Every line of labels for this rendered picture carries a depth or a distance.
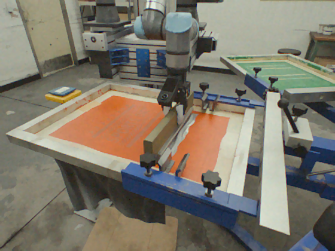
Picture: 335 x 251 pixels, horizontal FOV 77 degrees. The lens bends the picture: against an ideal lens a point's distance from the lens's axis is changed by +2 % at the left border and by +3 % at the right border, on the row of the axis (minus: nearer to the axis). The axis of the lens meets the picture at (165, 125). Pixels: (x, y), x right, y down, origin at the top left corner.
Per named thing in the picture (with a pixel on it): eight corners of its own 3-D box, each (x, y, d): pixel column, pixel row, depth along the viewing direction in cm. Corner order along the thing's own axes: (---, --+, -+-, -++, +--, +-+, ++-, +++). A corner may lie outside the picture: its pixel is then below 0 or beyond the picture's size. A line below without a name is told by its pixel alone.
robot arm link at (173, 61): (185, 56, 62) (160, 54, 65) (184, 72, 64) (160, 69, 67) (192, 51, 68) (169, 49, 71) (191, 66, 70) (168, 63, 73)
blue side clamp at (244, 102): (186, 106, 102) (187, 93, 98) (189, 102, 106) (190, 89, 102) (252, 119, 92) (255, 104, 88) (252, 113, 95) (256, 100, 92)
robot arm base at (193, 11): (175, 22, 129) (176, 3, 124) (200, 23, 126) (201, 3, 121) (170, 24, 117) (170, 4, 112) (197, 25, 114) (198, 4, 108)
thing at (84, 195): (73, 212, 99) (47, 140, 77) (79, 206, 102) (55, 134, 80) (163, 253, 83) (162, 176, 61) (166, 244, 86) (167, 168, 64)
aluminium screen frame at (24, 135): (9, 142, 75) (5, 133, 73) (109, 86, 121) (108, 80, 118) (237, 223, 48) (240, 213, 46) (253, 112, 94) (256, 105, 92)
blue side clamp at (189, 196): (122, 189, 58) (120, 170, 55) (132, 177, 62) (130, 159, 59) (233, 230, 48) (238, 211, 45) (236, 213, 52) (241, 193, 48)
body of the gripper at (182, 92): (190, 97, 77) (192, 64, 71) (182, 106, 70) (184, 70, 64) (171, 94, 80) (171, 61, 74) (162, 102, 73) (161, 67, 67)
